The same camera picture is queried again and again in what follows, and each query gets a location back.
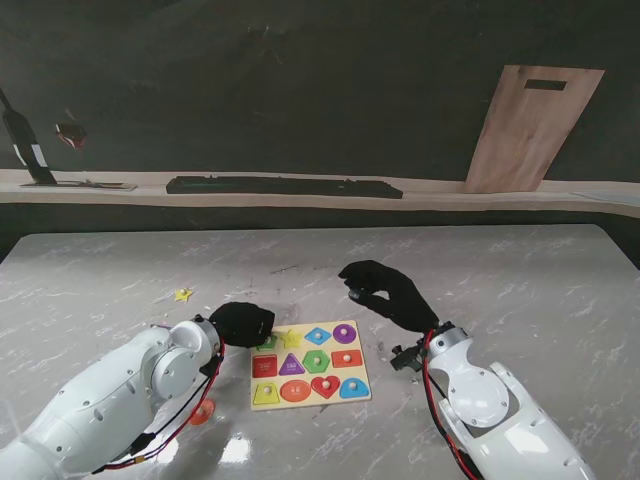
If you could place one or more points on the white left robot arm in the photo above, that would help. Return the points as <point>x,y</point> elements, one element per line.
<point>100,400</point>

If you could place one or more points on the long wooden shelf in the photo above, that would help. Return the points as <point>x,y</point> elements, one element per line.
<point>320,202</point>

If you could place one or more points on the green knobbed puzzle piece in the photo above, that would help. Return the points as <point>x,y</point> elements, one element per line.
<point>270,345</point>

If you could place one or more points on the orange oval puzzle piece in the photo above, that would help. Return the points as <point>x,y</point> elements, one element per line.
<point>200,417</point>

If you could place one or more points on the orange rectangle puzzle piece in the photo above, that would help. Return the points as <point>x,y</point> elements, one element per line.
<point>341,361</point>

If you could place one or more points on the wooden cutting board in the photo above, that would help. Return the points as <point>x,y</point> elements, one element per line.
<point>530,130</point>

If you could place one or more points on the blue diamond puzzle piece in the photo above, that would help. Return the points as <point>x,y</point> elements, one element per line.
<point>313,337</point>

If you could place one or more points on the black keyboard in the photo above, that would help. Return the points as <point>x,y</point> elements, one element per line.
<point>280,186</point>

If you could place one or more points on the wooden shape puzzle board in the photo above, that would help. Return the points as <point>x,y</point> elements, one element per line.
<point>300,405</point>

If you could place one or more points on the thin flat wooden plate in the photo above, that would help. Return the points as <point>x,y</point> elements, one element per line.
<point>100,186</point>

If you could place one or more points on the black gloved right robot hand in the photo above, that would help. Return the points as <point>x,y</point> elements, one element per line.
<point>400,300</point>

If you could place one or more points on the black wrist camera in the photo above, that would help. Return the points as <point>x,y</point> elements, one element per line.
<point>406,359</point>
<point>210,365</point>

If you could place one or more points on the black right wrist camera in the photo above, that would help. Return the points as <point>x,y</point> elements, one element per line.
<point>406,359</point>

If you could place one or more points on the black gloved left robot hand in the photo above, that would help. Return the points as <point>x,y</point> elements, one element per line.
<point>245,325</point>

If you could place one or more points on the blue dome puzzle piece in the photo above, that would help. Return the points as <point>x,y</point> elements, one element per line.
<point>352,391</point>

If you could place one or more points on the yellow trapezoid puzzle piece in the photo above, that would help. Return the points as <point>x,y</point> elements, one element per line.
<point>267,396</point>

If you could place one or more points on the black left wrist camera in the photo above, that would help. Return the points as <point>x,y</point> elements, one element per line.
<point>210,365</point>

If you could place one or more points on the black bottle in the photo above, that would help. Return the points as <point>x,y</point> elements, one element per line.
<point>25,140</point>

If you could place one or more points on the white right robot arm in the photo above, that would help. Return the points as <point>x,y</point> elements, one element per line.
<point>490,415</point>

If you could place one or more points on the red heart puzzle piece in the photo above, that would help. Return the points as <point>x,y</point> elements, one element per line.
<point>321,390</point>

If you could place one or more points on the yellow star puzzle piece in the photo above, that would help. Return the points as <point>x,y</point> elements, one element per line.
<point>183,296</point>

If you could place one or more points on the purple circle puzzle piece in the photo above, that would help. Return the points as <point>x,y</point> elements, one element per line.
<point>342,337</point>

